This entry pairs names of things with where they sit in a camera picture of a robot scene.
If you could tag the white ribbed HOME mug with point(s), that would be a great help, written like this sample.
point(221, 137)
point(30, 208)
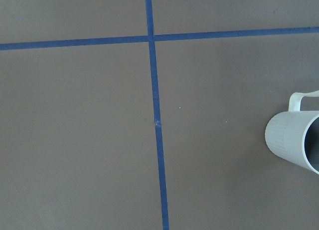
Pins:
point(294, 135)

